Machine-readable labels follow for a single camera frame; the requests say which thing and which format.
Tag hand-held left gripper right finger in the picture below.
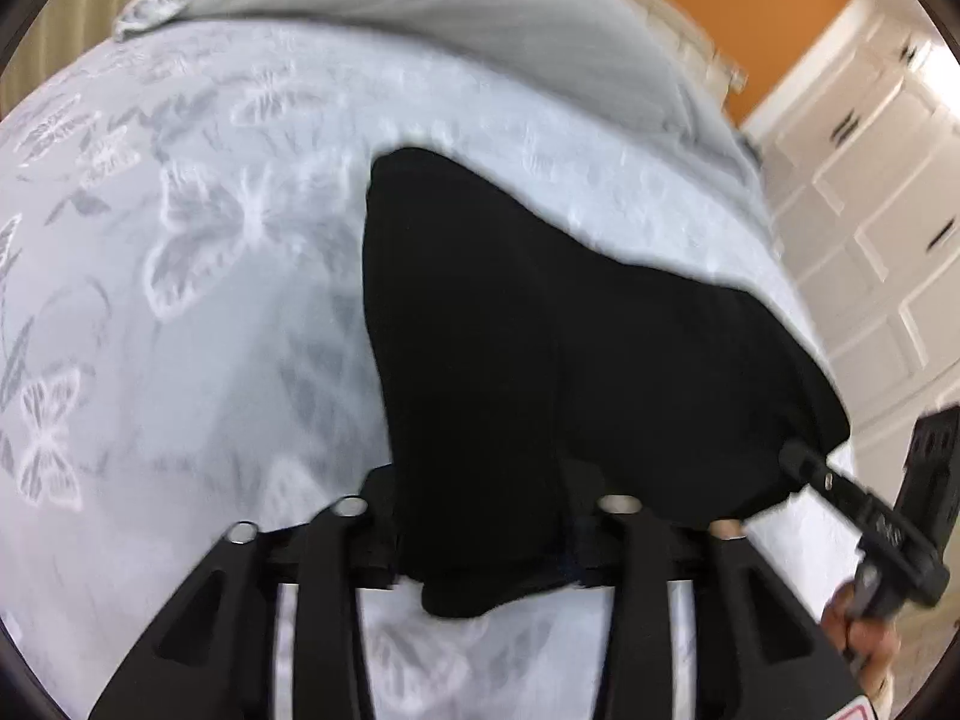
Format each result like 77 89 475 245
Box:
566 493 863 720

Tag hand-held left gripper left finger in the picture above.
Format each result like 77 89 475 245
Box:
88 465 407 720

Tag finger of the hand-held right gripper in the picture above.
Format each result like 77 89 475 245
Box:
778 441 880 535

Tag black pants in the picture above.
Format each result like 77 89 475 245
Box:
362 146 853 620

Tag person's right hand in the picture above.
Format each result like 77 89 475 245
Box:
820 577 902 700

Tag white wardrobe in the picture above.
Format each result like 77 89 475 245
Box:
739 0 960 470

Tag white butterfly bedspread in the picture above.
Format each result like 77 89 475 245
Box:
0 19 860 720

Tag cream curtain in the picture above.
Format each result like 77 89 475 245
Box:
13 0 220 104

